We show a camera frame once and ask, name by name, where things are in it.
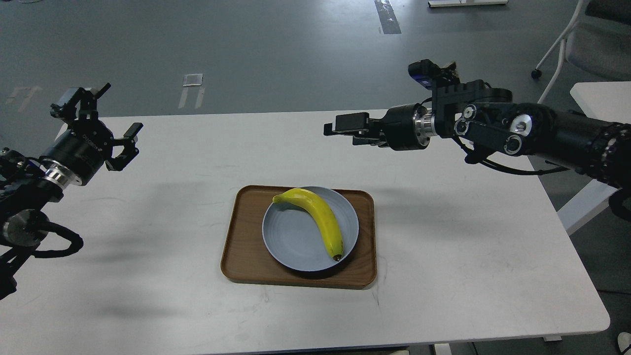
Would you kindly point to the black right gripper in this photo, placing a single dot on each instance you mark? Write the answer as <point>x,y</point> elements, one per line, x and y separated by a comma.
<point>402,128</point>

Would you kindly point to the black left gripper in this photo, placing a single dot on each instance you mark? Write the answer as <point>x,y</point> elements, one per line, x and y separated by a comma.
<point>87,144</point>

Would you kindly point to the yellow banana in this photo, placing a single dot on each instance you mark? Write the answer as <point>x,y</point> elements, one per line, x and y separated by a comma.
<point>322,215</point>

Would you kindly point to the light blue plate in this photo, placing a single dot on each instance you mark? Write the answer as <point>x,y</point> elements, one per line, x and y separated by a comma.
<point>293,239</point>

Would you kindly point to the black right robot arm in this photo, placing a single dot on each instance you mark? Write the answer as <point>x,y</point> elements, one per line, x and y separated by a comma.
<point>518,139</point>

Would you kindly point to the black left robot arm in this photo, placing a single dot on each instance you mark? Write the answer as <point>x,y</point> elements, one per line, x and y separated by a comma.
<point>30,183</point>

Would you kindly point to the brown wooden tray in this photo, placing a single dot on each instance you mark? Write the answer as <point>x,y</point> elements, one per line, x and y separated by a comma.
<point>246,259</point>

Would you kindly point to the white side table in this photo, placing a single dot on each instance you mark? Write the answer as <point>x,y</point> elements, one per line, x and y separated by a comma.
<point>607,101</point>

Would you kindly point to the white office chair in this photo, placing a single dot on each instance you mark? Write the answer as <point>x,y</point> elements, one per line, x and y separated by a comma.
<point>593,48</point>

